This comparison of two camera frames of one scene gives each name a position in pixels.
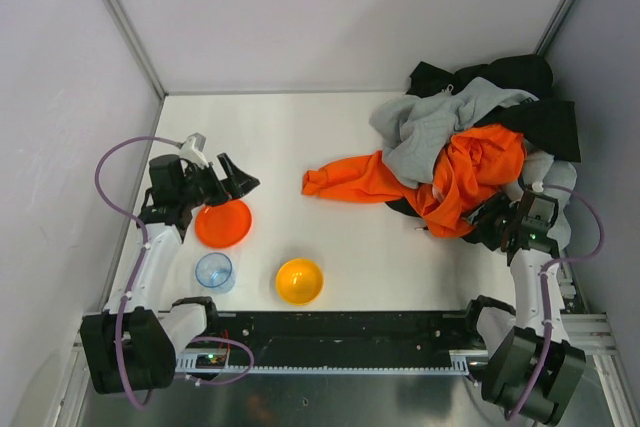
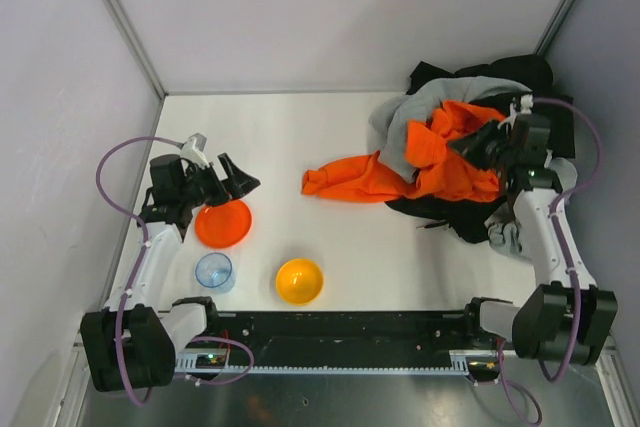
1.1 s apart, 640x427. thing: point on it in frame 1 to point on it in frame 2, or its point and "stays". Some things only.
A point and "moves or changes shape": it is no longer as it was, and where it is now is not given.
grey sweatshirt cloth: x=415 y=128 moves or changes shape
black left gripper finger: x=232 y=193 stays
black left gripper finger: x=240 y=183 stays
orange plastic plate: x=224 y=225 stays
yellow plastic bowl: x=299 y=281 stays
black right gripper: x=486 y=220 to x=493 y=145
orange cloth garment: x=476 y=162 moves or changes shape
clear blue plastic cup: x=215 y=271 stays
